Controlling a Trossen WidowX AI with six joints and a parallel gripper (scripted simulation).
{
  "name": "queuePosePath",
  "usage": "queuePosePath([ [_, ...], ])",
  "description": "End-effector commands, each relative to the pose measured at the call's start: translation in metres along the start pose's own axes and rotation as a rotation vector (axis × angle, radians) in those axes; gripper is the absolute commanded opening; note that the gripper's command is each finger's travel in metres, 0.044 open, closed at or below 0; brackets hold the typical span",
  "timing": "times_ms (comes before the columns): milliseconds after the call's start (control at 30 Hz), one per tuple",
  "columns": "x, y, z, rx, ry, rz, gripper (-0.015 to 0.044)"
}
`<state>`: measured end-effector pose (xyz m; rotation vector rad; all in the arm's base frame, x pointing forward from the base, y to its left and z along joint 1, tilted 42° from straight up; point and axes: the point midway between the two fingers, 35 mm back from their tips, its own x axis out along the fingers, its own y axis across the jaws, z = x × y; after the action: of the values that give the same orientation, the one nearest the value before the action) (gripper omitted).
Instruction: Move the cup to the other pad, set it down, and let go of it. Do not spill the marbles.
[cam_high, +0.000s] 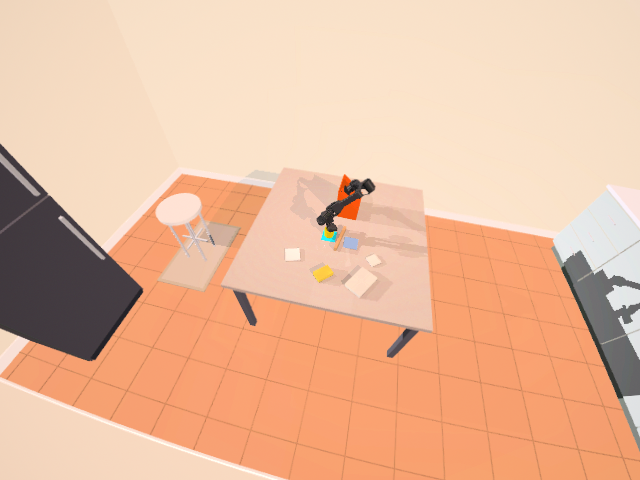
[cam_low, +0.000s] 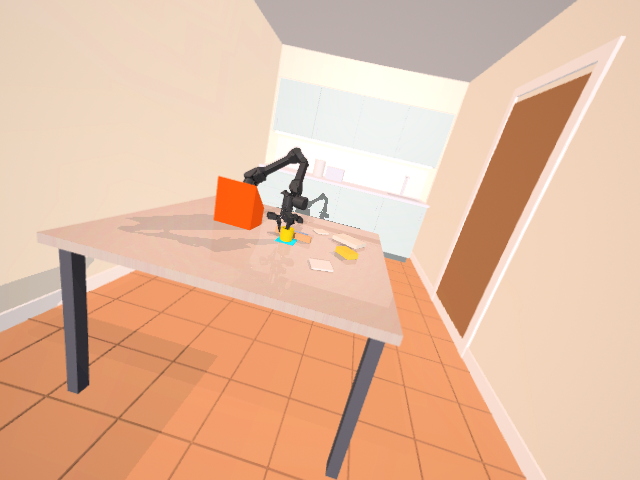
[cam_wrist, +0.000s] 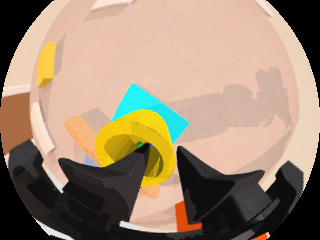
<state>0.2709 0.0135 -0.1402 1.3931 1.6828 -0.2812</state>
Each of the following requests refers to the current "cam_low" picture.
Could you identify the orange flat bar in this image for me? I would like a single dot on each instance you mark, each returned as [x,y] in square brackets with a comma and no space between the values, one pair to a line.
[298,236]

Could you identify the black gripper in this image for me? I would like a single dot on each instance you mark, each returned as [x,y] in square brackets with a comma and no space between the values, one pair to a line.
[274,216]

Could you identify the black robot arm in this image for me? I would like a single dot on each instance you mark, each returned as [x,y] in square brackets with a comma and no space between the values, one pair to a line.
[259,174]

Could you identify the yellow block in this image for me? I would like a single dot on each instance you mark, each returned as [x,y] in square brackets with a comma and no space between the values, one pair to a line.
[346,252]

